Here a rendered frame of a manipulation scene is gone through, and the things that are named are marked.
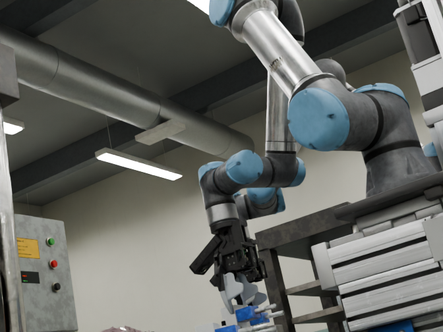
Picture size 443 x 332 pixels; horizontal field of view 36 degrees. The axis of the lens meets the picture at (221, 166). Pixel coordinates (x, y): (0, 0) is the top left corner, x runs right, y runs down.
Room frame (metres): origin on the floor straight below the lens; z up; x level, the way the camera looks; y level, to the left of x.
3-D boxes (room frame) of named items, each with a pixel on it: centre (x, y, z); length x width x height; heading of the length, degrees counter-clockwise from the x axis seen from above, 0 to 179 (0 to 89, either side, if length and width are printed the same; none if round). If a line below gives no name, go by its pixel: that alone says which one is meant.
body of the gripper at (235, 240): (1.59, 0.02, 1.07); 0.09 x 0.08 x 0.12; 63
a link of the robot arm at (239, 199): (1.90, 0.00, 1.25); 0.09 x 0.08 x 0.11; 87
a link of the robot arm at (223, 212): (1.59, 0.02, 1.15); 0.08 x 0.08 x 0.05
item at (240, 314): (1.58, 0.01, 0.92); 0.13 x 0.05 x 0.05; 63
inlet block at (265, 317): (1.89, -0.02, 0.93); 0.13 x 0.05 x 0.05; 63
